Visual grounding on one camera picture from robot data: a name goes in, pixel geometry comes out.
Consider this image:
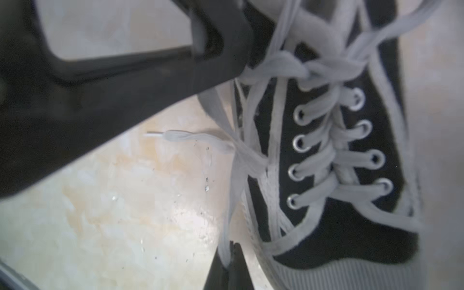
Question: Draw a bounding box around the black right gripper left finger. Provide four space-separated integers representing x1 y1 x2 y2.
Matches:
203 251 230 290

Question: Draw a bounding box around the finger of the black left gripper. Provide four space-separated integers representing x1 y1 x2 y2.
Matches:
1 1 253 198

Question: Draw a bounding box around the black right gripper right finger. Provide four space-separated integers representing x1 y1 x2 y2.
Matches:
228 242 254 290

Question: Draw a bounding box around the black white canvas sneaker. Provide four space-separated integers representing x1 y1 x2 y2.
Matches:
234 1 437 290

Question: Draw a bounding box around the aluminium front rail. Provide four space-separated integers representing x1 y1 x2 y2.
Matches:
1 261 39 290

